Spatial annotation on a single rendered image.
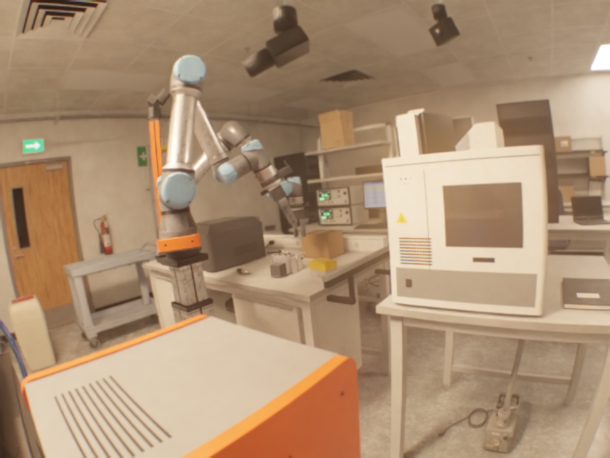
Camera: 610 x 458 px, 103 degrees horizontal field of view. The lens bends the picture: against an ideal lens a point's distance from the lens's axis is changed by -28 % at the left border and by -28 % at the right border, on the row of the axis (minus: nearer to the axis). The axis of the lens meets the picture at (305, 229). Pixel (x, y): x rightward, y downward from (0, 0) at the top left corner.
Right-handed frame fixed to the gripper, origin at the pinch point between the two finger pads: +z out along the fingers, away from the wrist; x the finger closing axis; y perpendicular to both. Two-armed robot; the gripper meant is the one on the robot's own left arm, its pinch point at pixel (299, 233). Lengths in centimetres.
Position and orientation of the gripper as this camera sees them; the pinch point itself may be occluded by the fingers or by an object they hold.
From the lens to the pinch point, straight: 191.8
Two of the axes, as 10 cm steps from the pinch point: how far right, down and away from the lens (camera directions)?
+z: 1.1, 9.9, 1.3
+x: 8.0, -0.1, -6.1
